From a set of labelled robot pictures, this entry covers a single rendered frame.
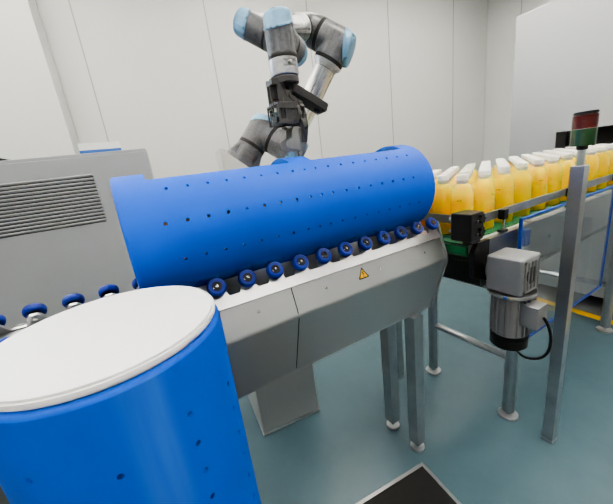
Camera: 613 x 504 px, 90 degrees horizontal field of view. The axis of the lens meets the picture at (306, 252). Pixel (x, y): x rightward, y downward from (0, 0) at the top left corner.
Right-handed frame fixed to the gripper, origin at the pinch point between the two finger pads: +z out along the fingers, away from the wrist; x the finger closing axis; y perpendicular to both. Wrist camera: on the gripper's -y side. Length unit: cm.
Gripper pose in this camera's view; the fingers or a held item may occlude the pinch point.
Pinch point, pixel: (301, 156)
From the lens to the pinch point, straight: 92.1
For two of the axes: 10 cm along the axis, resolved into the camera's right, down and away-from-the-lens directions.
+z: 1.3, 9.5, 2.7
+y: -8.5, 2.4, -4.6
